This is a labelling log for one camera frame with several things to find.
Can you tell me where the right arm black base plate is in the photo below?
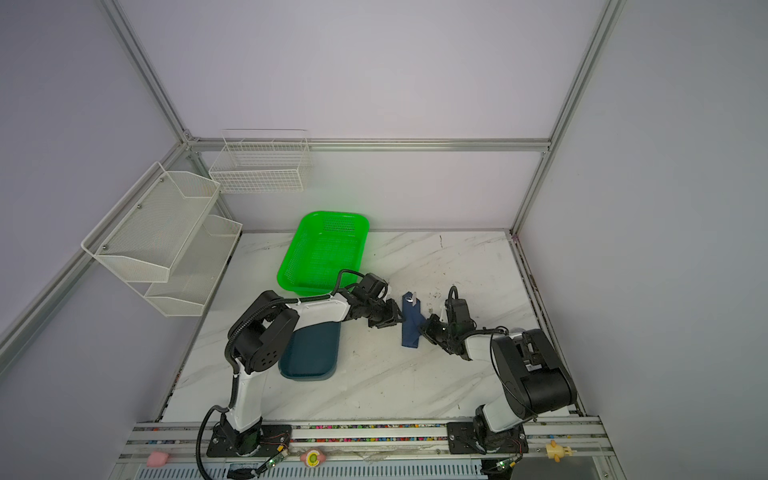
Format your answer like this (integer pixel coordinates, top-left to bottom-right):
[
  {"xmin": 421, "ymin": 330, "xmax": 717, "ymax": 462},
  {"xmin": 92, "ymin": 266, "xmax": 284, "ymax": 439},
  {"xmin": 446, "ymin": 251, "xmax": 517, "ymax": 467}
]
[{"xmin": 446, "ymin": 422, "xmax": 529, "ymax": 455}]

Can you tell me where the white mesh wall shelf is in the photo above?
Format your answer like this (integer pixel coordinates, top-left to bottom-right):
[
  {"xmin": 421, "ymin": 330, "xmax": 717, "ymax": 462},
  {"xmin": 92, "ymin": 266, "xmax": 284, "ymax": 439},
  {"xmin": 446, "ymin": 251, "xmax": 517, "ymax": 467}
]
[{"xmin": 81, "ymin": 163, "xmax": 242, "ymax": 317}]

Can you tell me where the dark blue paper napkin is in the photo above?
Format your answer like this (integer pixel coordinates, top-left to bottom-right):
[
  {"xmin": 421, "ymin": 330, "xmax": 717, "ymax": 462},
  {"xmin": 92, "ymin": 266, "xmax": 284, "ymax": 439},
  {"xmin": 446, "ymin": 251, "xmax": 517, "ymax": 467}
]
[{"xmin": 401, "ymin": 292, "xmax": 425, "ymax": 349}]

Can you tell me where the white wire wall basket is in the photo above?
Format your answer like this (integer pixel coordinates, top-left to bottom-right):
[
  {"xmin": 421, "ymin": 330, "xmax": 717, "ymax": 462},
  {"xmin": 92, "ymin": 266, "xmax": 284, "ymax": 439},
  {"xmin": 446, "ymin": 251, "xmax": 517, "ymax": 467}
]
[{"xmin": 209, "ymin": 129, "xmax": 312, "ymax": 194}]

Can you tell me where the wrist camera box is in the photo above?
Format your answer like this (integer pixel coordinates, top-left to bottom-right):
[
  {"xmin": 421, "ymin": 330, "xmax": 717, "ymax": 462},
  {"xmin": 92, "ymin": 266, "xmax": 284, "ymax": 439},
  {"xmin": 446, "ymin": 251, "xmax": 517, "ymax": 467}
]
[
  {"xmin": 445, "ymin": 297, "xmax": 476, "ymax": 330},
  {"xmin": 358, "ymin": 273, "xmax": 389, "ymax": 299}
]

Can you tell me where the aluminium frame post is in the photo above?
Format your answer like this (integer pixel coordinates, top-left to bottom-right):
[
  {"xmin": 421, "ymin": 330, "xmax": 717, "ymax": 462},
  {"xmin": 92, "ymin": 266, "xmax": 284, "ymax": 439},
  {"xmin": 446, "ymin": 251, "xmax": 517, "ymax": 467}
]
[{"xmin": 96, "ymin": 0, "xmax": 192, "ymax": 150}]

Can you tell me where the yellow pink round toy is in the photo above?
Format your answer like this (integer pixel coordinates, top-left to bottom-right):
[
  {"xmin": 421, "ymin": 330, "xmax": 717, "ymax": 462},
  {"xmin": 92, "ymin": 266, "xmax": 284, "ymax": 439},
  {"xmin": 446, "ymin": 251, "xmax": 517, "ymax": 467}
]
[{"xmin": 300, "ymin": 449, "xmax": 327, "ymax": 468}]

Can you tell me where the aluminium front rail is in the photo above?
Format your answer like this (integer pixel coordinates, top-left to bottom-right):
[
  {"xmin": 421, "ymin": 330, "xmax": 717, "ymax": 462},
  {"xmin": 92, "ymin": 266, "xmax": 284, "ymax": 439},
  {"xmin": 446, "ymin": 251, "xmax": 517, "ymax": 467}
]
[{"xmin": 110, "ymin": 416, "xmax": 625, "ymax": 479}]

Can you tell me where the pink toy on rail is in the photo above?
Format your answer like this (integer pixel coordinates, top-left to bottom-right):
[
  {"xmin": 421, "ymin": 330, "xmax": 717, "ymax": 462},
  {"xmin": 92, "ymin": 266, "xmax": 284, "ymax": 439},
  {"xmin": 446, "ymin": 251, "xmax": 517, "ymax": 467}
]
[{"xmin": 146, "ymin": 451, "xmax": 169, "ymax": 468}]

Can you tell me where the yellow duck toy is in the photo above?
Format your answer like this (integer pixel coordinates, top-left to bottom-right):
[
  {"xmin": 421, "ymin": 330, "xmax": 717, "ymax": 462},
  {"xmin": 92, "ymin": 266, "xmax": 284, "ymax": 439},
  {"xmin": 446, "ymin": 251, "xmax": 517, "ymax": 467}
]
[{"xmin": 546, "ymin": 440, "xmax": 574, "ymax": 463}]

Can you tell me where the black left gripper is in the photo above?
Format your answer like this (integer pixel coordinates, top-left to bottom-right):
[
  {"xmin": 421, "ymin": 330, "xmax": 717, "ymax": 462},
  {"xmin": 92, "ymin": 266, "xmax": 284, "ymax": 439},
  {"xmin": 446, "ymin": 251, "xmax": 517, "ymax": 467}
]
[{"xmin": 364, "ymin": 299, "xmax": 407, "ymax": 330}]

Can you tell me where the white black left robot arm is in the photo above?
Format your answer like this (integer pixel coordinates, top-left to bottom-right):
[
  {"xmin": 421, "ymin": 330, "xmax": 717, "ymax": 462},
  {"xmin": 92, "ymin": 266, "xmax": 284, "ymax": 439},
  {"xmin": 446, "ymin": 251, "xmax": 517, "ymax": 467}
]
[{"xmin": 220, "ymin": 290, "xmax": 403, "ymax": 455}]

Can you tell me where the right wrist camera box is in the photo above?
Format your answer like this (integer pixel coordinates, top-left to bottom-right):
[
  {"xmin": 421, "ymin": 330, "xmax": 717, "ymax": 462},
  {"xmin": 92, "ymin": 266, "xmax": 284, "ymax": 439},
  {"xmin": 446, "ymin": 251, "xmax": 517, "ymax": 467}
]
[{"xmin": 445, "ymin": 297, "xmax": 476, "ymax": 330}]

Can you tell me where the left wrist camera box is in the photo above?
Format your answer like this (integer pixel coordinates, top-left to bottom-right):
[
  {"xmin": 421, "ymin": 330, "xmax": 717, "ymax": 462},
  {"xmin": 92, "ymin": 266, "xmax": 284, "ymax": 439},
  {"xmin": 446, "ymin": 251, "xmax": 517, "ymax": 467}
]
[{"xmin": 358, "ymin": 273, "xmax": 389, "ymax": 299}]

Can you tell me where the dark teal plastic tray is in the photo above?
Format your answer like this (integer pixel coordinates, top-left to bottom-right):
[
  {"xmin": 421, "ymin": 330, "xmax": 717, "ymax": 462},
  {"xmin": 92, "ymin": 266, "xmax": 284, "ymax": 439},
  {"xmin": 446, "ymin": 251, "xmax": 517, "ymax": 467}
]
[{"xmin": 278, "ymin": 322, "xmax": 341, "ymax": 381}]

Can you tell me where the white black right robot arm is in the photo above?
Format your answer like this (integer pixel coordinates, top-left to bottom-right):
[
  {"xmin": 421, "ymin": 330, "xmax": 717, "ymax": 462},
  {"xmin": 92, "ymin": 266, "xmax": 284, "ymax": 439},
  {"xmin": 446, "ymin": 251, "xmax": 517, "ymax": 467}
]
[{"xmin": 420, "ymin": 315, "xmax": 578, "ymax": 454}]

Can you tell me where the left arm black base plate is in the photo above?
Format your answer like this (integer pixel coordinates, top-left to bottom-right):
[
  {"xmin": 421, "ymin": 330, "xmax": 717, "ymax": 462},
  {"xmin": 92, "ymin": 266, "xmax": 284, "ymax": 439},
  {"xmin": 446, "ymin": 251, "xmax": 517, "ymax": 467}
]
[{"xmin": 206, "ymin": 422, "xmax": 292, "ymax": 458}]

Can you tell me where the green plastic perforated basket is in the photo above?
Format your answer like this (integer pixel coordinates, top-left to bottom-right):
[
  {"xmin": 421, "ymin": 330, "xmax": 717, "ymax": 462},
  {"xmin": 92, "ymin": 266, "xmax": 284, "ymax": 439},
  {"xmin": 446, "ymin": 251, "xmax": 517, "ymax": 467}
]
[{"xmin": 276, "ymin": 211, "xmax": 370, "ymax": 296}]

